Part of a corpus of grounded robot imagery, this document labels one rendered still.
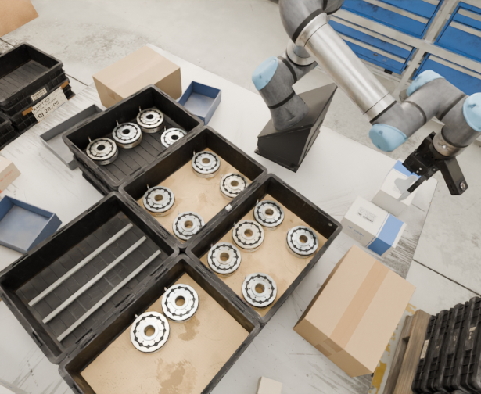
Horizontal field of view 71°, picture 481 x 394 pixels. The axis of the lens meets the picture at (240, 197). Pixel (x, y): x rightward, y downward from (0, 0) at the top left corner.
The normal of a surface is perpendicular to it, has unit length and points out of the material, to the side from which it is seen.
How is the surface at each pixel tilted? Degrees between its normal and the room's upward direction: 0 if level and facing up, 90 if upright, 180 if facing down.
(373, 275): 0
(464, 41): 90
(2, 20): 72
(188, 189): 0
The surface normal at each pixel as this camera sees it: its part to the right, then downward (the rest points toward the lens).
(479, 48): -0.51, 0.70
